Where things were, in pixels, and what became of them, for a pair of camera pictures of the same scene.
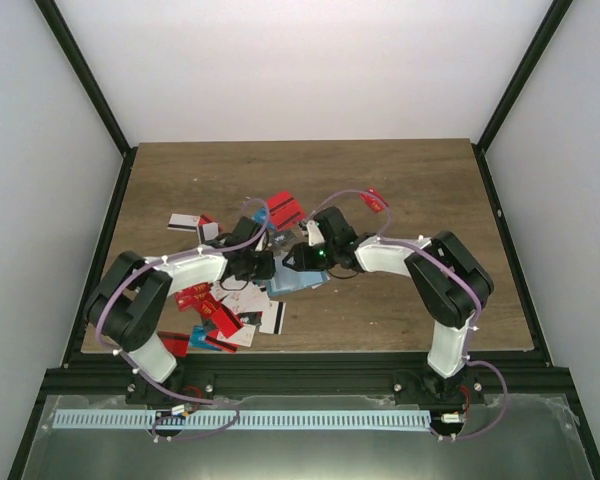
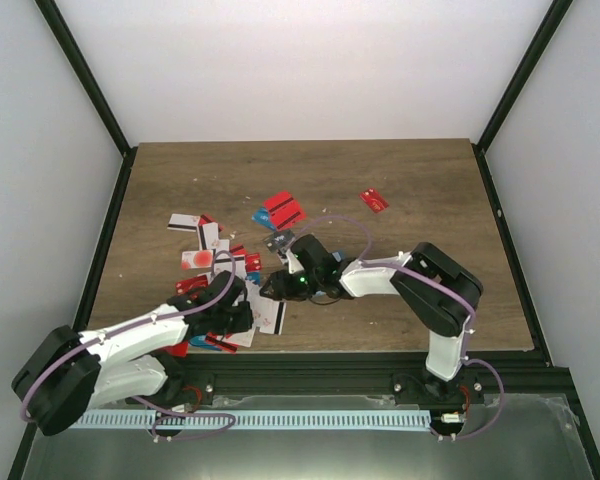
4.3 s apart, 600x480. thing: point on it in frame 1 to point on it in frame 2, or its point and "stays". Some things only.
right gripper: (303, 261) to (283, 288)
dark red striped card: (176, 343) stays
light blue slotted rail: (245, 420) stays
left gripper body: (264, 272) to (235, 324)
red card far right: (373, 203) stays
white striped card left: (184, 222) stays
